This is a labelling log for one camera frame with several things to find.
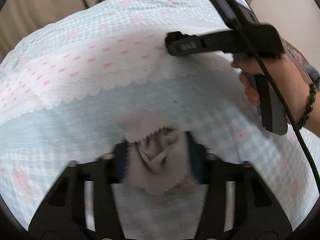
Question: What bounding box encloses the white grey cleaning cloth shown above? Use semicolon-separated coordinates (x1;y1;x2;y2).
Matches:
115;108;197;194

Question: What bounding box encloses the blue checkered bed sheet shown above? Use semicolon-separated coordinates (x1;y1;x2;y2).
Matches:
1;0;319;239

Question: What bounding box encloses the green bead bracelet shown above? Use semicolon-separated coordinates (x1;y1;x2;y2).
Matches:
295;83;318;131

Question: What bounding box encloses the person right hand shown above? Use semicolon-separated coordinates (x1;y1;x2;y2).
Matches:
231;52;315;126

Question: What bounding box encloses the black cable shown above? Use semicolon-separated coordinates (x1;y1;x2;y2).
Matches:
220;0;320;188

